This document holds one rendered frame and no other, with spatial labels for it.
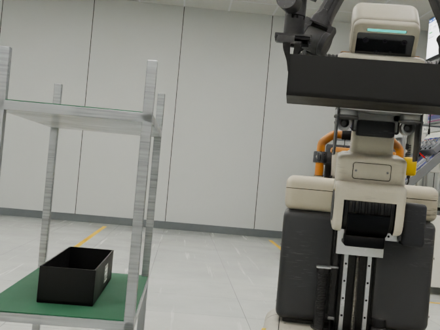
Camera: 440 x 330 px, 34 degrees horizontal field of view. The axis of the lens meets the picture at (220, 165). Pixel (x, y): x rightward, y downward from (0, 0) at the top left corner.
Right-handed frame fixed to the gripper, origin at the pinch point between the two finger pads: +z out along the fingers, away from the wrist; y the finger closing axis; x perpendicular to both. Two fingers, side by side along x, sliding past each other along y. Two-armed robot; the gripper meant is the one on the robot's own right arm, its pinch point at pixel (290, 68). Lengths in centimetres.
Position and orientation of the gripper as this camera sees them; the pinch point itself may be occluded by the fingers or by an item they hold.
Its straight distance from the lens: 203.0
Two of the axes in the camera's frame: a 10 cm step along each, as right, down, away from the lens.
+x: 1.0, 0.4, 9.9
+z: -1.0, 9.9, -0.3
